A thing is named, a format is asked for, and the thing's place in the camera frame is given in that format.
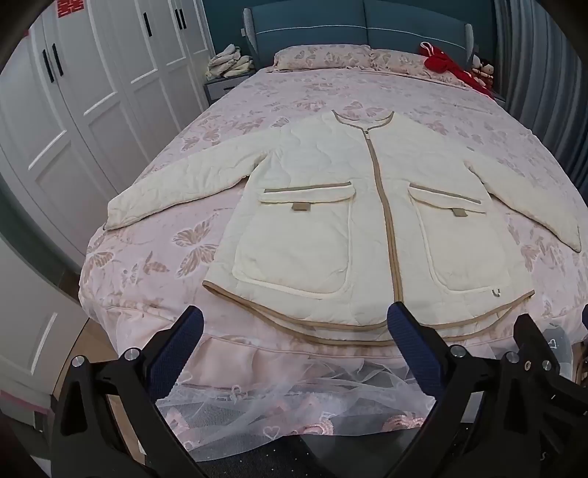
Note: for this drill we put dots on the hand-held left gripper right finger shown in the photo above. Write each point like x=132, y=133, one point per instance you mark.
x=409, y=335

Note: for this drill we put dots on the pile of beige cloths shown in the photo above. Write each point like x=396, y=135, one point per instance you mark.
x=229, y=62

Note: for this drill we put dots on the red paper decoration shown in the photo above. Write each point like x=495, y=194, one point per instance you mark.
x=61, y=7

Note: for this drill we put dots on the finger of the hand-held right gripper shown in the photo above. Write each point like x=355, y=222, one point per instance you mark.
x=533, y=335

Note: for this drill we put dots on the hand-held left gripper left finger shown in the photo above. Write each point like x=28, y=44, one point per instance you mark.
x=183, y=335

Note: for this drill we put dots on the white panelled wardrobe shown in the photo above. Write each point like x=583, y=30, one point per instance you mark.
x=92, y=92

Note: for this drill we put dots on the cream quilted jacket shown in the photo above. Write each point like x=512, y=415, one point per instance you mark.
x=321, y=230

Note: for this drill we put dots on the grey curtain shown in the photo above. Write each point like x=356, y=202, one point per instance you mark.
x=542, y=69

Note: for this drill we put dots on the pink butterfly bedspread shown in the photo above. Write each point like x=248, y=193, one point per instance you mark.
x=298, y=92

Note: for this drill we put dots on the small stuffed toys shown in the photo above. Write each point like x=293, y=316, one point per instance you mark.
x=483, y=69

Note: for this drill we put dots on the grey nightstand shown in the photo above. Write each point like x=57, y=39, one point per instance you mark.
x=220, y=89

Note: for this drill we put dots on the teal padded headboard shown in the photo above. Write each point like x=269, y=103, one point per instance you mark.
x=321, y=23

